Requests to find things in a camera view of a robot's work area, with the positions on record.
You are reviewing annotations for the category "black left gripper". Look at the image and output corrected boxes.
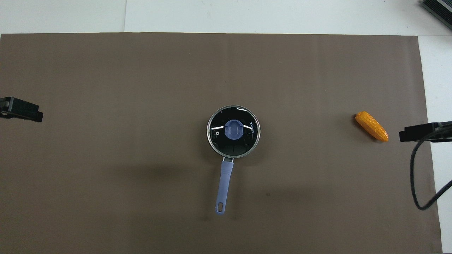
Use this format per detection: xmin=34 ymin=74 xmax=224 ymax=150
xmin=0 ymin=97 xmax=43 ymax=123

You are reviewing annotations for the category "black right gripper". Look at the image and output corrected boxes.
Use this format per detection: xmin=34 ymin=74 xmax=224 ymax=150
xmin=399 ymin=121 xmax=452 ymax=143

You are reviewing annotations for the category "orange toy corn cob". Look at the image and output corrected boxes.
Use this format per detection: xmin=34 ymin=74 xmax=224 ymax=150
xmin=355 ymin=111 xmax=389 ymax=143

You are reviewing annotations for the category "glass lid blue knob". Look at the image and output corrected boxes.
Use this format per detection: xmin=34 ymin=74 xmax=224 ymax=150
xmin=207 ymin=106 xmax=260 ymax=158

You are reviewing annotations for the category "brown table mat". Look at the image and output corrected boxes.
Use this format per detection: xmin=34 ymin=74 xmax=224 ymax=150
xmin=0 ymin=32 xmax=442 ymax=254

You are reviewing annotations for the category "black ribbed device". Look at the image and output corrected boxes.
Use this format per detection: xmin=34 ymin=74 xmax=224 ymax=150
xmin=421 ymin=0 xmax=452 ymax=30

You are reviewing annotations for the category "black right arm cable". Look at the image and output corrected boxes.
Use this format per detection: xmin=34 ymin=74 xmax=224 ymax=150
xmin=410 ymin=129 xmax=452 ymax=211

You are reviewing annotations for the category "dark blue saucepan purple handle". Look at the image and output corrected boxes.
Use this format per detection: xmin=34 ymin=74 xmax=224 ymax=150
xmin=207 ymin=105 xmax=261 ymax=216

